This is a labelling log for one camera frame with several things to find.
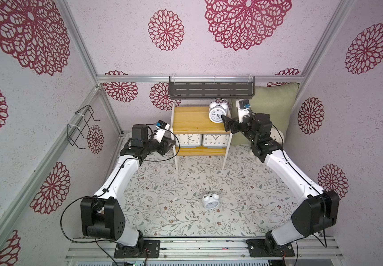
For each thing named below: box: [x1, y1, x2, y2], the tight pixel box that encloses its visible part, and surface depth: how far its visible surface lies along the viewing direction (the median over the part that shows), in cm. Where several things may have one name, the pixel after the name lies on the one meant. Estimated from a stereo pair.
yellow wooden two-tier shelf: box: [170, 104, 234, 172], surface depth 81 cm
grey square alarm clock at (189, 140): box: [175, 133, 203, 148], surface depth 91 cm
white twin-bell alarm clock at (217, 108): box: [208, 98, 229, 124], surface depth 76 cm
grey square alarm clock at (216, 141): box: [202, 133, 230, 149], surface depth 89 cm
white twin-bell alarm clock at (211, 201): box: [201, 192, 220, 210], surface depth 82 cm
